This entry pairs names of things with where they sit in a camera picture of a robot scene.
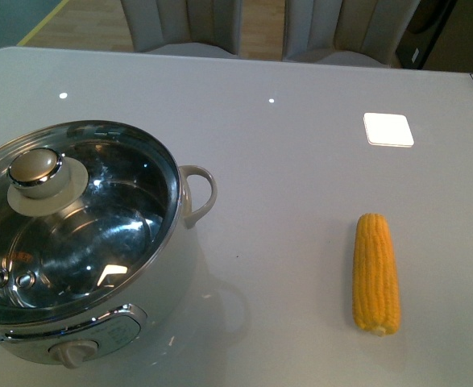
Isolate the glass pot lid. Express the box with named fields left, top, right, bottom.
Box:
left=0, top=120, right=180, bottom=325

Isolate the yellow corn cob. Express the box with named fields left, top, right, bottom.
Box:
left=352, top=213, right=400, bottom=337

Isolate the white electric cooking pot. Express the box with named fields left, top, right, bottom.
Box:
left=0, top=119, right=218, bottom=370

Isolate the left beige upholstered chair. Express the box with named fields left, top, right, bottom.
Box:
left=121, top=0, right=243, bottom=59

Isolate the beige upholstered chair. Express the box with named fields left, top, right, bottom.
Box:
left=282, top=0, right=419, bottom=68
left=121, top=0, right=243, bottom=59

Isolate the right beige upholstered chair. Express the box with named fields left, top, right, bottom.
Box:
left=282, top=0, right=419, bottom=68

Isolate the dark cabinet at right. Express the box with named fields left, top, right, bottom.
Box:
left=396, top=0, right=473, bottom=73

